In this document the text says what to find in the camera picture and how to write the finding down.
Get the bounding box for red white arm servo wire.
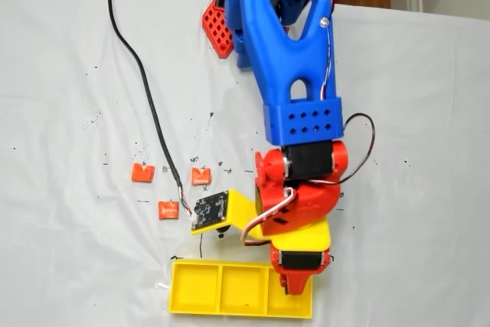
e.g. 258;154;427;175
319;0;378;185

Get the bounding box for orange starburst candy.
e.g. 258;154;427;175
191;166;213;186
130;162;156;183
158;200;181;221

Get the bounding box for red white gripper servo wire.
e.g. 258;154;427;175
241;188;300;247

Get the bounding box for yellow three-compartment box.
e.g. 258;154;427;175
167;259;314;321

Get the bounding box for black camera cable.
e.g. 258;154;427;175
93;0;197;227

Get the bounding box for white table cover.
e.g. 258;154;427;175
0;0;490;327

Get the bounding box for yellow camera mount bracket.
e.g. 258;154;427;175
190;188;265;237

